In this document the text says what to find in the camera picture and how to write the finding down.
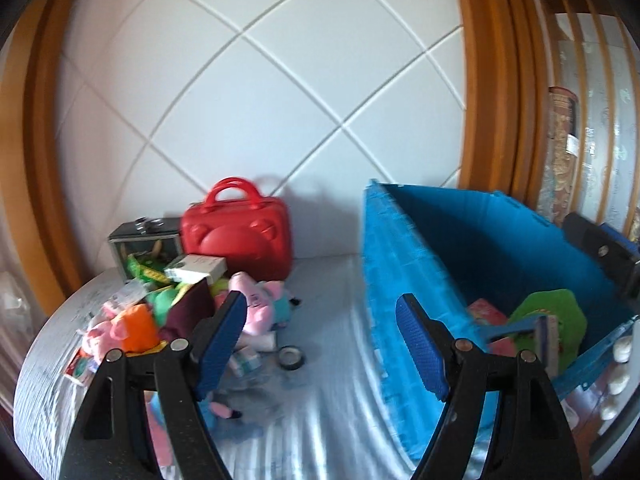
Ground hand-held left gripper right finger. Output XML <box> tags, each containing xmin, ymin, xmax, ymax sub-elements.
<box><xmin>395</xmin><ymin>293</ymin><xmax>584</xmax><ymax>480</ymax></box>

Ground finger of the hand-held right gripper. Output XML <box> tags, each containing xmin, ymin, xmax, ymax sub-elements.
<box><xmin>563</xmin><ymin>212</ymin><xmax>640</xmax><ymax>302</ymax></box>

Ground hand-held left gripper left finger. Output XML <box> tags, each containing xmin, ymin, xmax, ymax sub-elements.
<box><xmin>59</xmin><ymin>290</ymin><xmax>249</xmax><ymax>480</ymax></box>

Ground blue plastic folding bin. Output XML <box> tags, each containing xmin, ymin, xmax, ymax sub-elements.
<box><xmin>362</xmin><ymin>179</ymin><xmax>640</xmax><ymax>467</ymax></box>

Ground clear plastic bottle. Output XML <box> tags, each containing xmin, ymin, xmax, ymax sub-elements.
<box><xmin>231</xmin><ymin>332</ymin><xmax>277</xmax><ymax>378</ymax></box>

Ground pink pig plush toy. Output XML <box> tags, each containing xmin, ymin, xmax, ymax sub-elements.
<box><xmin>227</xmin><ymin>272</ymin><xmax>287</xmax><ymax>337</ymax></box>

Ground maroon cloth pouch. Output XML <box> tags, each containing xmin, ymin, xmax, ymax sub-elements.
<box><xmin>161</xmin><ymin>279</ymin><xmax>223</xmax><ymax>343</ymax></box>

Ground pink plush with dark feet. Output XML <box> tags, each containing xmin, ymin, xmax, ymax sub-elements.
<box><xmin>206</xmin><ymin>399</ymin><xmax>245</xmax><ymax>422</ymax></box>

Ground black tape roll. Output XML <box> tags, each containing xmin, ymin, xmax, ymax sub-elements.
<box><xmin>277</xmin><ymin>345</ymin><xmax>307</xmax><ymax>372</ymax></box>

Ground green plush toy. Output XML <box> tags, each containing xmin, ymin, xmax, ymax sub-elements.
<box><xmin>149</xmin><ymin>285</ymin><xmax>187</xmax><ymax>327</ymax></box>

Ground red printed box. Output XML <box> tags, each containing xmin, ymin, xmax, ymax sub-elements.
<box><xmin>467</xmin><ymin>298</ymin><xmax>509</xmax><ymax>332</ymax></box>

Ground green flat toy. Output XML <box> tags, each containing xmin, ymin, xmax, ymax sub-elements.
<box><xmin>509</xmin><ymin>287</ymin><xmax>587</xmax><ymax>377</ymax></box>

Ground white cardboard box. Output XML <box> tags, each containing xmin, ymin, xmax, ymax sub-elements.
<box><xmin>164</xmin><ymin>254</ymin><xmax>227</xmax><ymax>284</ymax></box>

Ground pink flat packet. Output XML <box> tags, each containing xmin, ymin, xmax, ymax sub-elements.
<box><xmin>487</xmin><ymin>337</ymin><xmax>522</xmax><ymax>357</ymax></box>

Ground orange plush toy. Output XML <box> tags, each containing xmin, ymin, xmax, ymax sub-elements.
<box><xmin>119</xmin><ymin>304</ymin><xmax>168</xmax><ymax>354</ymax></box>

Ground rolled patterned fabric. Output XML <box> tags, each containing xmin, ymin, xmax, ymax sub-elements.
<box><xmin>539</xmin><ymin>86</ymin><xmax>582</xmax><ymax>213</ymax></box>

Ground red hard-shell carry case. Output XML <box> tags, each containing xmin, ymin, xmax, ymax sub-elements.
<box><xmin>180</xmin><ymin>177</ymin><xmax>294</xmax><ymax>281</ymax></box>

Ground green snack packet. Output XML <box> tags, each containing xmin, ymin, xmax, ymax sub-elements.
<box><xmin>125</xmin><ymin>254</ymin><xmax>172</xmax><ymax>288</ymax></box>

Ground small pink plush toy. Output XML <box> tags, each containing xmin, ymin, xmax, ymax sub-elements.
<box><xmin>81</xmin><ymin>317</ymin><xmax>126</xmax><ymax>362</ymax></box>

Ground dark metal tin box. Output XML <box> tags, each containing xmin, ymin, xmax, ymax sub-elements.
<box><xmin>107</xmin><ymin>216</ymin><xmax>184</xmax><ymax>282</ymax></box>

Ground wooden slatted screen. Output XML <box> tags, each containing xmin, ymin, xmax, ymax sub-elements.
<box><xmin>536</xmin><ymin>0</ymin><xmax>640</xmax><ymax>243</ymax></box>

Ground red and white printed packet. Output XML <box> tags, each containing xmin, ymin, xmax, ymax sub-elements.
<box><xmin>64</xmin><ymin>349</ymin><xmax>98</xmax><ymax>387</ymax></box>

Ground wooden wall frame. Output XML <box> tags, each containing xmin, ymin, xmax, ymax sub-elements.
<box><xmin>7</xmin><ymin>0</ymin><xmax>551</xmax><ymax>311</ymax></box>

